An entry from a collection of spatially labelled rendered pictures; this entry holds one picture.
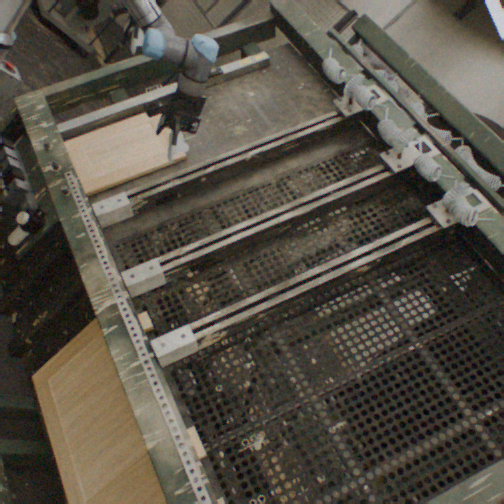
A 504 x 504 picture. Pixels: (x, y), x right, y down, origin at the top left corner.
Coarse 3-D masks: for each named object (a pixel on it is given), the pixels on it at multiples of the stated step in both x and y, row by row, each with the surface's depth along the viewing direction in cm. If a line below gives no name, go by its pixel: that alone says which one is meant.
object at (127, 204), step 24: (384, 96) 233; (312, 120) 233; (336, 120) 232; (264, 144) 229; (288, 144) 229; (312, 144) 235; (192, 168) 222; (216, 168) 221; (240, 168) 227; (144, 192) 219; (168, 192) 219; (120, 216) 217
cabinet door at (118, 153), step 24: (144, 120) 247; (72, 144) 241; (96, 144) 241; (120, 144) 240; (144, 144) 239; (168, 144) 238; (96, 168) 233; (120, 168) 232; (144, 168) 231; (96, 192) 227
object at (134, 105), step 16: (240, 64) 261; (256, 64) 262; (208, 80) 257; (224, 80) 261; (144, 96) 252; (160, 96) 252; (96, 112) 248; (112, 112) 248; (128, 112) 251; (64, 128) 244; (80, 128) 246
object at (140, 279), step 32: (416, 128) 204; (384, 160) 214; (416, 160) 213; (320, 192) 212; (352, 192) 212; (256, 224) 207; (288, 224) 208; (192, 256) 199; (224, 256) 205; (128, 288) 194
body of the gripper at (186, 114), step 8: (176, 88) 169; (184, 96) 168; (192, 96) 168; (200, 96) 171; (192, 104) 172; (200, 104) 172; (168, 112) 174; (176, 112) 171; (184, 112) 173; (192, 112) 173; (200, 112) 174; (168, 120) 174; (184, 120) 172; (192, 120) 173; (200, 120) 174; (184, 128) 175; (192, 128) 176
